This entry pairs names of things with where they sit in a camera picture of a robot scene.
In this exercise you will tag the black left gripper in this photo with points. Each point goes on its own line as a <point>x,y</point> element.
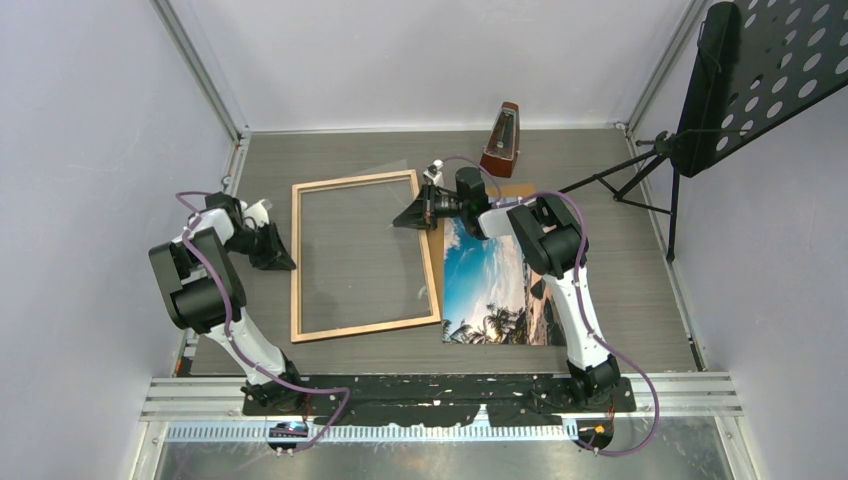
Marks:
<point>276,256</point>

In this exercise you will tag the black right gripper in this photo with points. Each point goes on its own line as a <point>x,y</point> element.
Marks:
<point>417,215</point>

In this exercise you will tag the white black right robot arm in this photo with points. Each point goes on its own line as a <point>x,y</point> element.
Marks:
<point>548,227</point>

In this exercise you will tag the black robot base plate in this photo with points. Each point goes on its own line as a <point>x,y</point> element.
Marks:
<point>431,400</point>

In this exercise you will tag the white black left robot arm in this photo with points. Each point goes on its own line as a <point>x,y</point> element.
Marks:
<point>202,291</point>

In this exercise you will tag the beach landscape photo print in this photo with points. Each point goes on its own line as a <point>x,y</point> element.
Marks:
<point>536,323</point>

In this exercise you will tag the brown cardboard backing board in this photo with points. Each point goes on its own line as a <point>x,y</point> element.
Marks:
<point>437,252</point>

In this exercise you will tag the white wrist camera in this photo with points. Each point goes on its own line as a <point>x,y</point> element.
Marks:
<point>256,215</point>
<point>433,173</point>

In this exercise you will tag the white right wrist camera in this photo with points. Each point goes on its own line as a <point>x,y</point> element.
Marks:
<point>433,173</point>

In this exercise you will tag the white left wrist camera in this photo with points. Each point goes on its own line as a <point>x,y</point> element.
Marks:
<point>256,215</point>

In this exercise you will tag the brown wooden metronome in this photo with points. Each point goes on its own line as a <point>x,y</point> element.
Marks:
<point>501,152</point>

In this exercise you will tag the clear acrylic sheet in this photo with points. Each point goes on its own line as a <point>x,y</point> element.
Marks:
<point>355,267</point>

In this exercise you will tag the aluminium extrusion rail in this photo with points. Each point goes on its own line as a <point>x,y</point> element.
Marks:
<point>210,409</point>

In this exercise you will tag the black perforated music stand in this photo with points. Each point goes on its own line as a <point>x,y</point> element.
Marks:
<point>757,65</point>

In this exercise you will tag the light wooden picture frame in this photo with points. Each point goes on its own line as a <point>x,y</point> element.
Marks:
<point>298,332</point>

